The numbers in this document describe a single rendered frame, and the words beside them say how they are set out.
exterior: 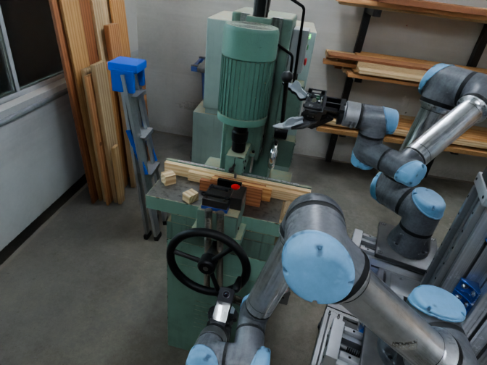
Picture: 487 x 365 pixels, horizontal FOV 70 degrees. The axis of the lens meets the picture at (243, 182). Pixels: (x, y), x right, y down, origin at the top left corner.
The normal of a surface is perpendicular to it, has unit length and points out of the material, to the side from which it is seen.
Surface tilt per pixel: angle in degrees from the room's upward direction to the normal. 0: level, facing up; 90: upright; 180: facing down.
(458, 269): 90
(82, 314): 0
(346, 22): 90
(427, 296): 7
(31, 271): 0
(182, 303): 90
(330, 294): 86
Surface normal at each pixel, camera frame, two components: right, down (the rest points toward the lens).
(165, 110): -0.15, 0.51
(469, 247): -0.39, 0.45
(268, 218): 0.11, -0.85
